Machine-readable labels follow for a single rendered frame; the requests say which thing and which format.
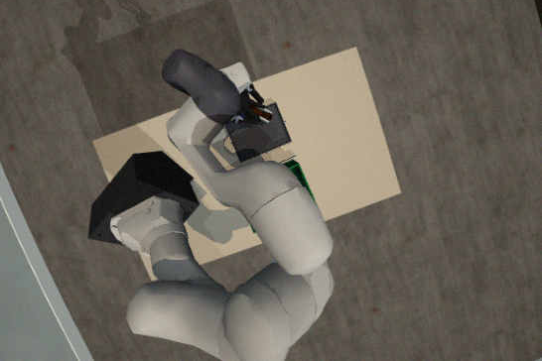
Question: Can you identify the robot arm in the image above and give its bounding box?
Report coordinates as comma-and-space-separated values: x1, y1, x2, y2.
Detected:
110, 49, 335, 361

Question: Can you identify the brown bottle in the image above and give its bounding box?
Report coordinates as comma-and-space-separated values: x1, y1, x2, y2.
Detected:
239, 104, 272, 121

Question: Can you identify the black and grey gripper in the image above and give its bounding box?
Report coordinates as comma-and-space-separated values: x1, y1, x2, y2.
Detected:
233, 83, 272, 124

